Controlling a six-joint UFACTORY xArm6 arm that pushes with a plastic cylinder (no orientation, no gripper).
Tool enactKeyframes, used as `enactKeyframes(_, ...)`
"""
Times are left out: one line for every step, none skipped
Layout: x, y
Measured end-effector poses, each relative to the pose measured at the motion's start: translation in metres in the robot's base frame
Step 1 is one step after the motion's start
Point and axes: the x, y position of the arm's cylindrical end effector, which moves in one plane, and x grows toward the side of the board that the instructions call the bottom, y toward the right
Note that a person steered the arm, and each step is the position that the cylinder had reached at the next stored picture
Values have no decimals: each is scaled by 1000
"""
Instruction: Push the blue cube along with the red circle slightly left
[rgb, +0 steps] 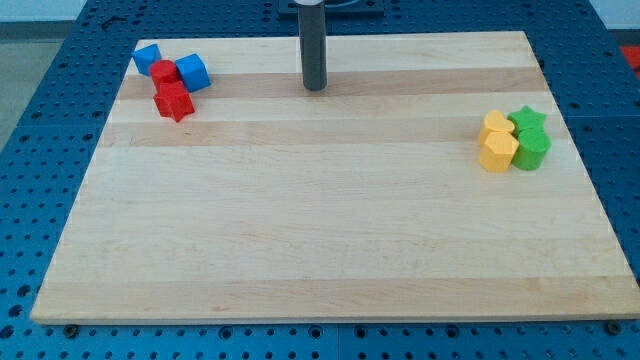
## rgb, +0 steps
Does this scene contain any blue cube block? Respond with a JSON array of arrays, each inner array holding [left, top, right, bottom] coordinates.
[[175, 54, 211, 92]]

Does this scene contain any green cylinder block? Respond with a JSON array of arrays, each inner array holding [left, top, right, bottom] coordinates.
[[512, 129, 551, 171]]

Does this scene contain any yellow heart block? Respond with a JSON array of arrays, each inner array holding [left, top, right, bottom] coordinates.
[[477, 109, 515, 146]]

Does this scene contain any green star block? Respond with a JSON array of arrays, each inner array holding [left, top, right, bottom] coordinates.
[[507, 105, 547, 138]]

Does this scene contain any yellow pentagon block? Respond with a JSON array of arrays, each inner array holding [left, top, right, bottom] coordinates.
[[478, 132, 519, 173]]

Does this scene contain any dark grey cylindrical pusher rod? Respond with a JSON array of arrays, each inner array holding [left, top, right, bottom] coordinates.
[[297, 0, 327, 91]]

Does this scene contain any blue pentagon block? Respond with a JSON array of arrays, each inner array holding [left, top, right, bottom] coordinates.
[[131, 44, 162, 76]]

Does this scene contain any light wooden board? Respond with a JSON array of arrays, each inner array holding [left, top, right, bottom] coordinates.
[[31, 31, 639, 325]]

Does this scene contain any red cylinder block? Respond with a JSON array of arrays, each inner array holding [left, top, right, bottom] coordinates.
[[149, 60, 181, 91]]

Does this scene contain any red star block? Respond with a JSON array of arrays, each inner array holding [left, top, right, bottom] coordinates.
[[154, 81, 195, 122]]

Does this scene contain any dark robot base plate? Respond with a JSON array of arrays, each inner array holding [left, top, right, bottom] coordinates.
[[274, 0, 385, 19]]

